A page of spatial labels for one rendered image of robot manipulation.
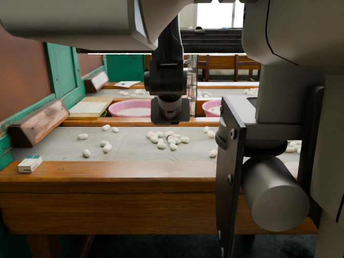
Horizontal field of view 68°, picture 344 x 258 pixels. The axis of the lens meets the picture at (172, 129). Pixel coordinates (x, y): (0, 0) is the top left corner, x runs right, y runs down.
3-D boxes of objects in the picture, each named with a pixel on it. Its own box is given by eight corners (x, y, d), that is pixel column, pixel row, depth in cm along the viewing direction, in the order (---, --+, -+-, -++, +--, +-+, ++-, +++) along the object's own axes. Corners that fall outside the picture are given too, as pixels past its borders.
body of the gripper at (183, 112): (151, 101, 70) (149, 88, 63) (188, 101, 70) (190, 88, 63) (151, 124, 68) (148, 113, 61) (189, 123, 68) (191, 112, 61)
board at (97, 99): (97, 119, 106) (97, 116, 105) (61, 119, 106) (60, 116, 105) (114, 98, 136) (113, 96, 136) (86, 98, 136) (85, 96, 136)
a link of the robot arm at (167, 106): (156, 100, 55) (182, 101, 55) (157, 72, 58) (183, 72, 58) (157, 112, 62) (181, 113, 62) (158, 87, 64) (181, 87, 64)
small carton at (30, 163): (31, 172, 67) (30, 166, 66) (18, 172, 67) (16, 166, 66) (42, 161, 73) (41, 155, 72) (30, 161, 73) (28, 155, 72)
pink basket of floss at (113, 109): (177, 126, 124) (177, 107, 120) (130, 141, 107) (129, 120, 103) (144, 113, 142) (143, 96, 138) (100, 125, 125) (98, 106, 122)
